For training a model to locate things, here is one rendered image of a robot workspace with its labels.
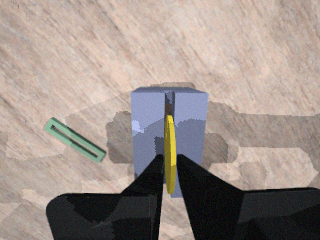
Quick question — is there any gold coin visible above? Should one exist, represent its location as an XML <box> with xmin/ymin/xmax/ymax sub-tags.
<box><xmin>165</xmin><ymin>115</ymin><xmax>176</xmax><ymax>194</ymax></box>

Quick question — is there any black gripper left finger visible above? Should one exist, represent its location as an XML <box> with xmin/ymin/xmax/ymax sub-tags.
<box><xmin>45</xmin><ymin>154</ymin><xmax>164</xmax><ymax>240</ymax></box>

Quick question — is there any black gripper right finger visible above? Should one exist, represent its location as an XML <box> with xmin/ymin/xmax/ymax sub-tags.
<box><xmin>177</xmin><ymin>154</ymin><xmax>320</xmax><ymax>240</ymax></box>

